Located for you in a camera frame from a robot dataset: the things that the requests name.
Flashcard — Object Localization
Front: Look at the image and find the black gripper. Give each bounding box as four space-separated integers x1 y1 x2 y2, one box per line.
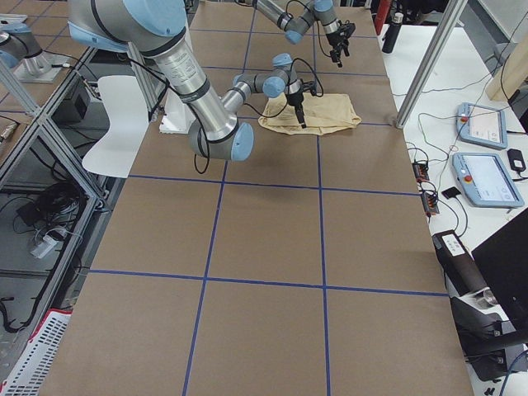
287 91 307 129
325 24 350 68

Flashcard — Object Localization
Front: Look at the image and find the beige long-sleeve graphic shirt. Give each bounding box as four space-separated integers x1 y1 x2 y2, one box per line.
258 93 361 135

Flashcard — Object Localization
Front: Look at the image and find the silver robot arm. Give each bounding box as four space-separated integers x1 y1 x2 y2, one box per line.
68 1 304 161
236 0 356 68

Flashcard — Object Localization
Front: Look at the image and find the black water bottle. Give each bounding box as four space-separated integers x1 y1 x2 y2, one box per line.
382 12 404 54

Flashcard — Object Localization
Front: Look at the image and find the small black circuit box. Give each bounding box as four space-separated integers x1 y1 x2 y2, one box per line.
412 162 430 182

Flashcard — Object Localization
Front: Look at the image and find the far blue teach pendant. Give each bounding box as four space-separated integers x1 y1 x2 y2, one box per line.
456 102 507 150

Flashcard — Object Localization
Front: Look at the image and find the blue teach pendant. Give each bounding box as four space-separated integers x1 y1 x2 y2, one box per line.
451 153 525 209
456 102 507 150

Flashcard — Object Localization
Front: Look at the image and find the near blue teach pendant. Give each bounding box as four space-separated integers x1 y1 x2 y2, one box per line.
451 153 525 209

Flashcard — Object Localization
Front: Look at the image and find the white plastic chair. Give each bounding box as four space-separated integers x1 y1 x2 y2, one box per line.
82 75 149 178

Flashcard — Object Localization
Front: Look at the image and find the black power adapter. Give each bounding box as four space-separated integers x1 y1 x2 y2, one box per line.
507 148 526 172

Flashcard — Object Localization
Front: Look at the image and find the black box with label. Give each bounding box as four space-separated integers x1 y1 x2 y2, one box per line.
431 230 488 295

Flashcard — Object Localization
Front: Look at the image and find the black monitor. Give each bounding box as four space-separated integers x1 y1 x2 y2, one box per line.
472 210 528 329

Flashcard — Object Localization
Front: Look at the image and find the white perforated basket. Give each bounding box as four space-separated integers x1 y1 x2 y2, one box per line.
1 309 73 395

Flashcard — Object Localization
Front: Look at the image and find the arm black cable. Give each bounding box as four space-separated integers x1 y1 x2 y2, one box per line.
284 0 331 57
123 57 325 174

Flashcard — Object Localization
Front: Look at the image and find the aluminium frame post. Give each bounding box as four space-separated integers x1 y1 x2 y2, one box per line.
394 0 467 129

